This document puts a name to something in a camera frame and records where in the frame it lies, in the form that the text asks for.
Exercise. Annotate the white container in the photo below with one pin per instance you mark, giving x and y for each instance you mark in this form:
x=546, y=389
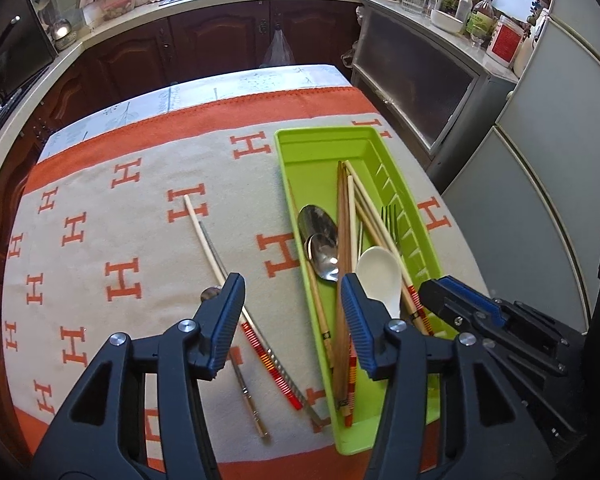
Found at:
x=523, y=57

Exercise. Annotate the white plastic bottle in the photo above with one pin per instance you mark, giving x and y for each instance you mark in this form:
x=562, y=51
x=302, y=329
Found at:
x=465, y=5

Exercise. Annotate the grey refrigerator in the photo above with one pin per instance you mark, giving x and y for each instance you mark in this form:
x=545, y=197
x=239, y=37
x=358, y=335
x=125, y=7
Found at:
x=555, y=135

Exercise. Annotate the white bowl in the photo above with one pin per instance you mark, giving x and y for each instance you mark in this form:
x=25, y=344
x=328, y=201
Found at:
x=446, y=22

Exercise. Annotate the white ceramic spoon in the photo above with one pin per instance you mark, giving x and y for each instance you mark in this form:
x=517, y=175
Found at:
x=377, y=272

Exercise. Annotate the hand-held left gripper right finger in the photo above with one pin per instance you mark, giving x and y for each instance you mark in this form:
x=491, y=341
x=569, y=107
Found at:
x=357, y=325

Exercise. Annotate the red label container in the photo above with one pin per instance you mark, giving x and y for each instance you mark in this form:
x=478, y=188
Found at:
x=505, y=40

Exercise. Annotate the small metal spoon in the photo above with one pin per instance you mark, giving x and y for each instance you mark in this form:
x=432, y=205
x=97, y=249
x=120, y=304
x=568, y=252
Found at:
x=252, y=405

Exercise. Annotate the green plastic utensil tray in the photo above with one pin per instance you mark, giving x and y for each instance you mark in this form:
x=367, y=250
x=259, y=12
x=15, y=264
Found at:
x=320, y=160

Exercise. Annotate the green label bottle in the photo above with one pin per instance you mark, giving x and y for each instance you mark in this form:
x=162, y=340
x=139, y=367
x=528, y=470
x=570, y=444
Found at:
x=480, y=22

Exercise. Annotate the light chopstick red striped end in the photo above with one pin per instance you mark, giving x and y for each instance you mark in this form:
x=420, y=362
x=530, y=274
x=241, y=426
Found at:
x=351, y=220
x=375, y=232
x=200, y=230

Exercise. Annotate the dark wooden kitchen cabinets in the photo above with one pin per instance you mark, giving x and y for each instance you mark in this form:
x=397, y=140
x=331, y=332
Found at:
x=205, y=40

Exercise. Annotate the orange patterned blanket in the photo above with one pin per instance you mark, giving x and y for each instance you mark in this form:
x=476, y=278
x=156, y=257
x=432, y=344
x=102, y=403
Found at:
x=130, y=210

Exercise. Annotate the small round metal pot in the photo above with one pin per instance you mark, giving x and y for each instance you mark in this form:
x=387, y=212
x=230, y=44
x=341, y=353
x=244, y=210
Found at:
x=61, y=32

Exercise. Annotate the grey cabinet with frosted doors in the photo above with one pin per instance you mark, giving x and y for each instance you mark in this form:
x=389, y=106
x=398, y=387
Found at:
x=420, y=75

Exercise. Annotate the beige kitchen countertop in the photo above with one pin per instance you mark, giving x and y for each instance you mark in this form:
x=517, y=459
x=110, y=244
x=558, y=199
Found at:
x=205, y=2

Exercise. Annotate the small glass jar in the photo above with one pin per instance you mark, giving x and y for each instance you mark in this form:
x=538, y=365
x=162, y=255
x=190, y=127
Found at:
x=435, y=0

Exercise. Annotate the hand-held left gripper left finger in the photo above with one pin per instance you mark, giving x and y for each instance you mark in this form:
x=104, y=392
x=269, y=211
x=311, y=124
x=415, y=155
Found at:
x=227, y=320

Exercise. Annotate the bundle of wooden chopsticks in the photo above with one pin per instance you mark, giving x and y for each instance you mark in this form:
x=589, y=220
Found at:
x=367, y=200

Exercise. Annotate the large metal spoon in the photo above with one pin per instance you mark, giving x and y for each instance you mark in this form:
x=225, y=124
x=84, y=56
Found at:
x=315, y=220

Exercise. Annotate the metal fork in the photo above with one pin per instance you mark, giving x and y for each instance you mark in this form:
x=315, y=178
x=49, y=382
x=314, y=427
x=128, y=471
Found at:
x=390, y=225

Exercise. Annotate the white plastic bag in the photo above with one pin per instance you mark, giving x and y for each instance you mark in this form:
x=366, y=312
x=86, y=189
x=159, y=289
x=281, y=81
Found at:
x=276, y=52

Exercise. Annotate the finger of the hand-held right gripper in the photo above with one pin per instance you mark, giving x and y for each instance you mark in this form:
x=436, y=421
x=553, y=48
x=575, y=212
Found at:
x=460, y=300

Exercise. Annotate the black stove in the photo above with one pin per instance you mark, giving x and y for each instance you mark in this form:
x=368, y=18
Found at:
x=10, y=60

